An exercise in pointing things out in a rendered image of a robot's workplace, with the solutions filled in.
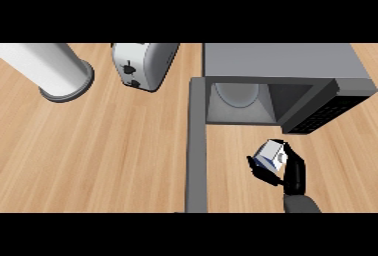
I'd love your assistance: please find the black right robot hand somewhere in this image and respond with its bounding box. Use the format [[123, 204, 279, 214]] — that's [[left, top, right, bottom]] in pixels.
[[245, 138, 307, 197]]

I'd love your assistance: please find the white blue milk carton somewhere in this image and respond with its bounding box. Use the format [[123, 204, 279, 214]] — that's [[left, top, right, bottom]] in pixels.
[[251, 139, 290, 174]]

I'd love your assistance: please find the grey microwave door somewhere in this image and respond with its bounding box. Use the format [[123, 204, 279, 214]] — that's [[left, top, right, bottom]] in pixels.
[[185, 76, 210, 214]]

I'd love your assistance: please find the grey microwave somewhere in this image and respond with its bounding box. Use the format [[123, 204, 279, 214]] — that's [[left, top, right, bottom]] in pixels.
[[203, 43, 378, 135]]

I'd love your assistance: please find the silver toaster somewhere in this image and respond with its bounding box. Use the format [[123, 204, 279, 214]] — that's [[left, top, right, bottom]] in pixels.
[[111, 43, 180, 93]]

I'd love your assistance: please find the white cylinder with grey base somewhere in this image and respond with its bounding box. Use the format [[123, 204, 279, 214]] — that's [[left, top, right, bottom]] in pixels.
[[0, 43, 96, 103]]

